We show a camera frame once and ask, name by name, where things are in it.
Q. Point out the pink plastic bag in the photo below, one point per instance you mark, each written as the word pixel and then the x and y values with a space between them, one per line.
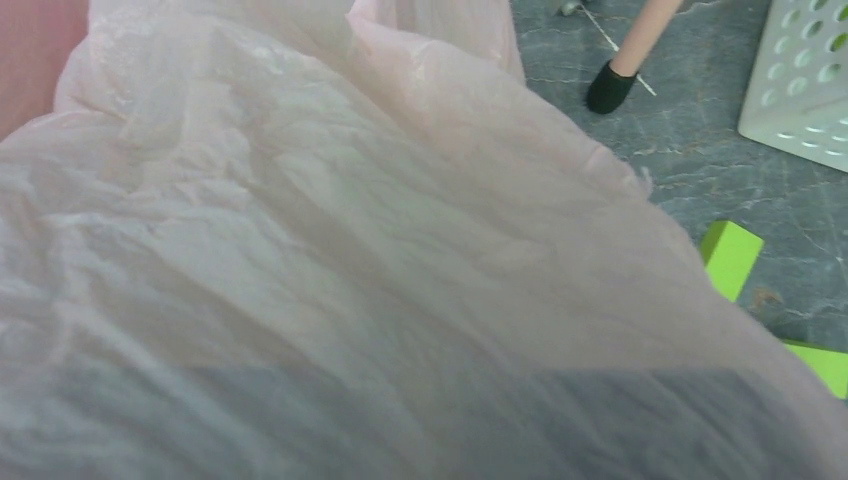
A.
pixel 343 240

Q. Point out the pink music stand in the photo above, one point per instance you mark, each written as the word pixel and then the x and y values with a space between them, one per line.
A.
pixel 615 80

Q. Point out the long light green brick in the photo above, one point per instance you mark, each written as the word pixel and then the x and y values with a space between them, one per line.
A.
pixel 729 253

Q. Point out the white plastic basket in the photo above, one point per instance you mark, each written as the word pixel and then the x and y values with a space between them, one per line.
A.
pixel 796 99

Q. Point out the green toy brick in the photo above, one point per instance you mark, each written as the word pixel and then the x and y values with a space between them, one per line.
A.
pixel 830 365

